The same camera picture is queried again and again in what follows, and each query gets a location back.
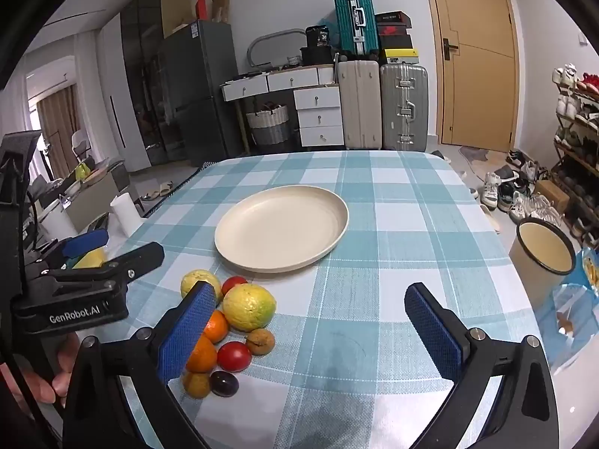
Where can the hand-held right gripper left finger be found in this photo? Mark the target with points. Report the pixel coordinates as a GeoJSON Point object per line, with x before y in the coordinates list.
{"type": "Point", "coordinates": [187, 332]}

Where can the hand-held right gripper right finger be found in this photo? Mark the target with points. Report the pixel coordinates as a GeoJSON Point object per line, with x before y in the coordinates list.
{"type": "Point", "coordinates": [433, 336]}

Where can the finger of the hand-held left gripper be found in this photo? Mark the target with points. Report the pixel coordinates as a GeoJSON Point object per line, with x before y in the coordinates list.
{"type": "Point", "coordinates": [86, 241]}
{"type": "Point", "coordinates": [135, 259]}

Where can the orange mandarin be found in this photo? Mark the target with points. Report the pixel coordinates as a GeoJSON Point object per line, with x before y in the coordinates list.
{"type": "Point", "coordinates": [217, 327]}
{"type": "Point", "coordinates": [203, 355]}

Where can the small yellow green guava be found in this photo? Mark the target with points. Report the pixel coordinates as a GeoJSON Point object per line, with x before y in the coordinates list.
{"type": "Point", "coordinates": [196, 280]}

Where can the red tomato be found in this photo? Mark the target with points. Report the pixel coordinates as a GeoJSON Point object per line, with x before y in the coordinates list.
{"type": "Point", "coordinates": [234, 356]}
{"type": "Point", "coordinates": [233, 284]}

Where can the dark purple plum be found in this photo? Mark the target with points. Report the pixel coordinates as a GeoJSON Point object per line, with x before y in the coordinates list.
{"type": "Point", "coordinates": [223, 383]}

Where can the large yellow green guava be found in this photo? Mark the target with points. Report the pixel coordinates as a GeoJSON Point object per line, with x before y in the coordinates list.
{"type": "Point", "coordinates": [248, 307]}

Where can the brown round fruit with stem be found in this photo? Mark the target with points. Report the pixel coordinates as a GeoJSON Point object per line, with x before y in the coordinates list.
{"type": "Point", "coordinates": [260, 341]}

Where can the cream round plate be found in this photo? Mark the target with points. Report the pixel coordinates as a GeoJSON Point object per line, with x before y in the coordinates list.
{"type": "Point", "coordinates": [281, 224]}

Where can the person's left hand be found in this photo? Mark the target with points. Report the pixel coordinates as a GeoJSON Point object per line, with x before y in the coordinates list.
{"type": "Point", "coordinates": [51, 381]}

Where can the yellow package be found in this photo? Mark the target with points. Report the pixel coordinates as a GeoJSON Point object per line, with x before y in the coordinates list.
{"type": "Point", "coordinates": [91, 258]}

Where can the grey side cabinet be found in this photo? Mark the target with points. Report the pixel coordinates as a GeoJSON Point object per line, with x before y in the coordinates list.
{"type": "Point", "coordinates": [93, 201]}

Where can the white paper towel roll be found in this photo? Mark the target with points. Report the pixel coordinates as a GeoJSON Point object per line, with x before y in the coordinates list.
{"type": "Point", "coordinates": [124, 215]}

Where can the pair of slippers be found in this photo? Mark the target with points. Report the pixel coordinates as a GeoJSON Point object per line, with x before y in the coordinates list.
{"type": "Point", "coordinates": [157, 191]}

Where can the white chair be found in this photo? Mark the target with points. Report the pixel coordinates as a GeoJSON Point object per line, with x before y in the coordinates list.
{"type": "Point", "coordinates": [80, 142]}

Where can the teal checked tablecloth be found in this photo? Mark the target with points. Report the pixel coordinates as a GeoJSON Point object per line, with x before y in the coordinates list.
{"type": "Point", "coordinates": [397, 243]}

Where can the beige bin with black rim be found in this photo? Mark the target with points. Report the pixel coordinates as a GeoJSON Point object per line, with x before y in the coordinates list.
{"type": "Point", "coordinates": [529, 266]}

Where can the brown curtain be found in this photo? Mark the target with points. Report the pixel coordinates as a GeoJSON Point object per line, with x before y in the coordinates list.
{"type": "Point", "coordinates": [58, 121]}

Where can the white wardrobe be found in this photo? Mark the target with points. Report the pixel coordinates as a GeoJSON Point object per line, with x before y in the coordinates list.
{"type": "Point", "coordinates": [112, 103]}

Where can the blue snack bag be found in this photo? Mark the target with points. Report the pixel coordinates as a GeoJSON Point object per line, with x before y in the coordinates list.
{"type": "Point", "coordinates": [575, 308]}

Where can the pile of sneakers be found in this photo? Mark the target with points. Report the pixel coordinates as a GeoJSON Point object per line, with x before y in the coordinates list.
{"type": "Point", "coordinates": [510, 191]}

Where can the dark glass cabinet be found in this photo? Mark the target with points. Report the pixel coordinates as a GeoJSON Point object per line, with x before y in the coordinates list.
{"type": "Point", "coordinates": [140, 79]}

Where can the grey floor rug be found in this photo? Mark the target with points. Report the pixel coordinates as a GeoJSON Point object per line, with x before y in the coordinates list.
{"type": "Point", "coordinates": [477, 159]}

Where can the small cardboard box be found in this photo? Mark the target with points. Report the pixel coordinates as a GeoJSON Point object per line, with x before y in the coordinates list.
{"type": "Point", "coordinates": [552, 195]}

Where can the woven basket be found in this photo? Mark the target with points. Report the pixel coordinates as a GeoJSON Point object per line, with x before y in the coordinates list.
{"type": "Point", "coordinates": [269, 128]}

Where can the grey refrigerator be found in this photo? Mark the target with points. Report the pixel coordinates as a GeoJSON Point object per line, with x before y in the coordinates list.
{"type": "Point", "coordinates": [201, 84]}

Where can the shoe rack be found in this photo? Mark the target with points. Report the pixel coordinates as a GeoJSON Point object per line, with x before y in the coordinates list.
{"type": "Point", "coordinates": [568, 163]}

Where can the white drawer dresser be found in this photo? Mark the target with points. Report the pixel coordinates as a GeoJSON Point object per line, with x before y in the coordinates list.
{"type": "Point", "coordinates": [318, 117]}

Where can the silver suitcase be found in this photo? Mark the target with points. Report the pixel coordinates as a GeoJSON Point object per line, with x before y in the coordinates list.
{"type": "Point", "coordinates": [402, 103]}

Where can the beige suitcase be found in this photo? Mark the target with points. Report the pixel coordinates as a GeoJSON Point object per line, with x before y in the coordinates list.
{"type": "Point", "coordinates": [358, 103]}

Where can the red box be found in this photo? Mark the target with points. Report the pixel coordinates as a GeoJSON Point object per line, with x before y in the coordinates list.
{"type": "Point", "coordinates": [201, 8]}

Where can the wooden door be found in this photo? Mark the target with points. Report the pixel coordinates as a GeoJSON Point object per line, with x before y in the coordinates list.
{"type": "Point", "coordinates": [477, 79]}

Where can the brown cardboard box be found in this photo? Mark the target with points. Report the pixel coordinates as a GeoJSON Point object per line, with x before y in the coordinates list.
{"type": "Point", "coordinates": [221, 8]}

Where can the black storage box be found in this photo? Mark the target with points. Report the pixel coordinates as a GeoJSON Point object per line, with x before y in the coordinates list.
{"type": "Point", "coordinates": [316, 55]}

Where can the yellow shoebox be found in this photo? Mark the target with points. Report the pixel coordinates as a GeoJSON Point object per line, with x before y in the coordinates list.
{"type": "Point", "coordinates": [397, 56]}

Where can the black printed bag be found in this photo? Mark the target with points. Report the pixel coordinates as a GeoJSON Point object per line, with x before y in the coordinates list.
{"type": "Point", "coordinates": [318, 35]}

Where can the red and black shoebox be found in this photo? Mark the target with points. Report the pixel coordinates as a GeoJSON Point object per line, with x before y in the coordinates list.
{"type": "Point", "coordinates": [395, 38]}

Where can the teal suitcase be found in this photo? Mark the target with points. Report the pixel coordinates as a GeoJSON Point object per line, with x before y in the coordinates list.
{"type": "Point", "coordinates": [348, 18]}

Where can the oval grey frame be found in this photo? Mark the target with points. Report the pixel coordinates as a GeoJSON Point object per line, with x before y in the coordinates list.
{"type": "Point", "coordinates": [276, 33]}

